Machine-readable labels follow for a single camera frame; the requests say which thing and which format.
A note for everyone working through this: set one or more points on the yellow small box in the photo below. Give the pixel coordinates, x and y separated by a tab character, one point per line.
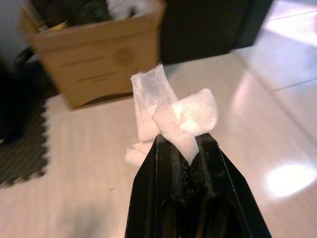
58	26

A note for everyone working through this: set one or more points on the black low cabinet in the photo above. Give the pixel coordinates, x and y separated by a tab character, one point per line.
210	29

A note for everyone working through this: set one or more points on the white tissue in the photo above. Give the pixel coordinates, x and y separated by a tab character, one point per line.
188	116

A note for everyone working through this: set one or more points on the white plastic bag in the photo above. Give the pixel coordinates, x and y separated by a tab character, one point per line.
128	7

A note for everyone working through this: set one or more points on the brown cardboard box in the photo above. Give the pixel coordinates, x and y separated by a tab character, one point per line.
99	62

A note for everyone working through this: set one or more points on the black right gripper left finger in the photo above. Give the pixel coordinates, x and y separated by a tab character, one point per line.
153	198

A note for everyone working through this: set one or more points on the black kettlebell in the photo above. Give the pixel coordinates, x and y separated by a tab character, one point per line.
17	99

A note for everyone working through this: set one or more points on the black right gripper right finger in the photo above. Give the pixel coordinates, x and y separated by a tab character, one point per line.
227	198

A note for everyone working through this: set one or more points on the black foam puzzle mat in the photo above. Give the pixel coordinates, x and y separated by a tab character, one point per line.
24	153

